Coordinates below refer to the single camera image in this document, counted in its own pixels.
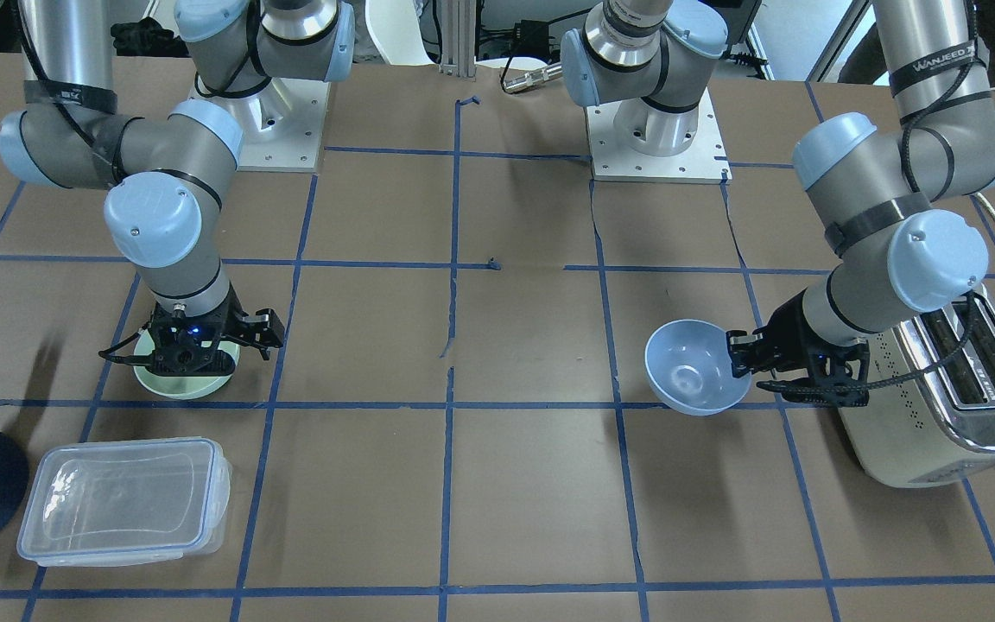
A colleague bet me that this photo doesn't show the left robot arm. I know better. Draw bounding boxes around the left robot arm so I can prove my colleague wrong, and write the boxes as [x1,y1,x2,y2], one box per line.
[561,1,995,415]

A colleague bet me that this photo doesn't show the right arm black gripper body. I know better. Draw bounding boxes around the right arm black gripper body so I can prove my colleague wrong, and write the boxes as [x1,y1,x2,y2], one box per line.
[98,294,241,377]

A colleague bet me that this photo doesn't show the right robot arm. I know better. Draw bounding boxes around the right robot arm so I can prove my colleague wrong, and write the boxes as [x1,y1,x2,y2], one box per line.
[0,1,732,378]

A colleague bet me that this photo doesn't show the cream toaster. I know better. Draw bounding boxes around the cream toaster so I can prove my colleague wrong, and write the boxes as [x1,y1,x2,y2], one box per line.
[840,286,995,488]

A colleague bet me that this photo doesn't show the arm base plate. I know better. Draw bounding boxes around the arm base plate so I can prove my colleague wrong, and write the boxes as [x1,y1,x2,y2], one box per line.
[585,91,733,184]
[188,76,329,173]

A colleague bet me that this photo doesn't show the green bowl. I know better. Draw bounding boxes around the green bowl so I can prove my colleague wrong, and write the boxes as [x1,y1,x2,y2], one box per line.
[133,331,240,399]

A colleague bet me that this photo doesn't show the white chair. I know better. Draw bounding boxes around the white chair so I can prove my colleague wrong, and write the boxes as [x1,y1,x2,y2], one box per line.
[364,1,432,67]

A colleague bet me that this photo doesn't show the blue bowl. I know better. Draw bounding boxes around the blue bowl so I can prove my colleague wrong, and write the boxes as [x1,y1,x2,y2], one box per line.
[643,319,751,416]

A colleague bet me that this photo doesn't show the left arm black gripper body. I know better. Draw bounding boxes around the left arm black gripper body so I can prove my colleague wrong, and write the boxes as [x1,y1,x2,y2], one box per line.
[754,291,870,407]

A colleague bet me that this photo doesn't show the clear plastic container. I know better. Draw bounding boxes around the clear plastic container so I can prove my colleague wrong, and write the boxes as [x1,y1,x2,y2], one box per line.
[16,437,231,568]

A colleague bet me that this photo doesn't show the aluminium frame post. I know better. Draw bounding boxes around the aluminium frame post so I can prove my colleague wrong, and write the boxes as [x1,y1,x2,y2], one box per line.
[438,0,478,81]

